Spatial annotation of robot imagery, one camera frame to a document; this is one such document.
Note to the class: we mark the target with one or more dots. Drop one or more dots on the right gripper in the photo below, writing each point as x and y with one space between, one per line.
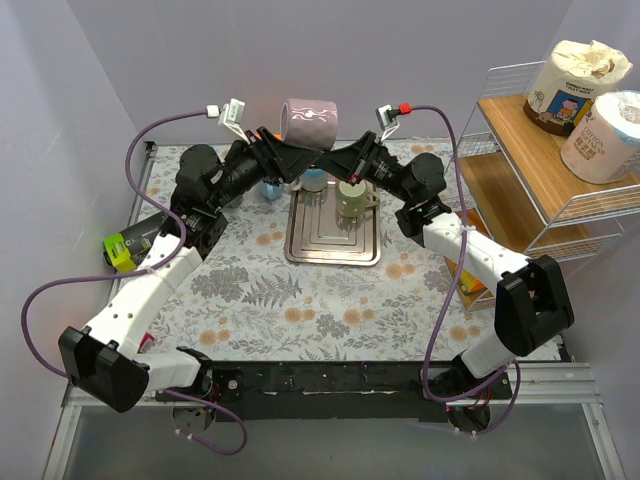
363 158

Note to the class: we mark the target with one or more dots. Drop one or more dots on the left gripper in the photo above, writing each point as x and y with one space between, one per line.
266 158

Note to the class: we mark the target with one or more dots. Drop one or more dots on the light blue faceted mug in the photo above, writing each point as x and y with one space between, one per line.
270 192

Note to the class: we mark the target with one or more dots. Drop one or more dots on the green mug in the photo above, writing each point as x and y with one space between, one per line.
352 201

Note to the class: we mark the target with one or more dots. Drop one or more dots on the purple mug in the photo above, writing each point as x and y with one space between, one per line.
309 123

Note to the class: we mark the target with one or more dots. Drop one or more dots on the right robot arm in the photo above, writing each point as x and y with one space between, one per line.
532 304

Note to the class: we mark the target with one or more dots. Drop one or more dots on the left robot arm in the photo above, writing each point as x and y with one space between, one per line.
103 357

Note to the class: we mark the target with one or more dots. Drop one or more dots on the blue white mug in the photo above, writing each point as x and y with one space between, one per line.
312 180

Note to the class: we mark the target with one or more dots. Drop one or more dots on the steel tray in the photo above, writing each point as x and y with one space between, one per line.
318 234

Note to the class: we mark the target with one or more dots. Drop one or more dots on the orange yellow box on shelf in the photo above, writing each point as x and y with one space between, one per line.
470 287

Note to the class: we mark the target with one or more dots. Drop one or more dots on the green black box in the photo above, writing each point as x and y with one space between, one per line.
125 250

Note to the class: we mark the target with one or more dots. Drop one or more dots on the cartoon toilet paper roll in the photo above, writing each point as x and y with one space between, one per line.
570 80

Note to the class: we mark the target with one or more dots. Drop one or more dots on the orange pink sponge box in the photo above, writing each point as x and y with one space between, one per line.
146 342

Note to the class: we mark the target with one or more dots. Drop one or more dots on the pink toilet paper roll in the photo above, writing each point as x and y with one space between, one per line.
604 146

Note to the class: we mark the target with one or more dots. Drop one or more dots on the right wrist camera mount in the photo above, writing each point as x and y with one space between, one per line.
388 118

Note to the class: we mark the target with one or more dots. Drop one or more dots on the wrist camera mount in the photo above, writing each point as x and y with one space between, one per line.
229 115
388 118

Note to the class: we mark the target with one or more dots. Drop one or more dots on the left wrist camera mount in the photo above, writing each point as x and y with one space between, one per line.
229 115

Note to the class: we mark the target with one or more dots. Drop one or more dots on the wire wooden shelf rack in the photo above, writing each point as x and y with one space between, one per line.
523 195

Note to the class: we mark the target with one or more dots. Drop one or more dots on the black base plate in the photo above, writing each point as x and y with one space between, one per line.
324 390

